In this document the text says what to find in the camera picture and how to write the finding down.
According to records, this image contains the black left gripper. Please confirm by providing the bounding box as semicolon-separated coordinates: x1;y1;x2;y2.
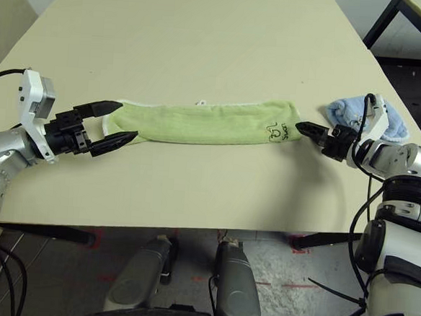
43;95;141;163

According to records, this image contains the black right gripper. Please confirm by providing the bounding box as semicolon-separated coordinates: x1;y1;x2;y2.
292;120;360;164

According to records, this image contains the green terry towel white trim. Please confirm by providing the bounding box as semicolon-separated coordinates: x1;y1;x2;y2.
100;87;306;160

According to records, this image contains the folded light blue towel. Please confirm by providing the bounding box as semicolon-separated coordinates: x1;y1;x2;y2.
319;95;412;145

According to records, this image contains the black table foot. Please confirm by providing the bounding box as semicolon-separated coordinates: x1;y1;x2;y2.
290;227;365;255
0;221;97;247

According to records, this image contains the black zip tie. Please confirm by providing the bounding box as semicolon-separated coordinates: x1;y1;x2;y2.
306;278;367;307

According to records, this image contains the grey left robot leg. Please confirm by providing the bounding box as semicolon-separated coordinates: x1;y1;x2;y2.
104;232;179;316

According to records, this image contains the grey robot leg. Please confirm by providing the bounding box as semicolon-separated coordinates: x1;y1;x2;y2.
104;232;179;316
208;240;267;316

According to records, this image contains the grey right robot leg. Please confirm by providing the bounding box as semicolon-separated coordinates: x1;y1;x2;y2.
208;240;267;316

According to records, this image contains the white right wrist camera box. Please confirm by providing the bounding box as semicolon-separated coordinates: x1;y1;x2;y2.
359;92;395;142

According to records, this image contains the thin black leg cable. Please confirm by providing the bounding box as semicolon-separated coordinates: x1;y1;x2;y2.
205;273;221;315

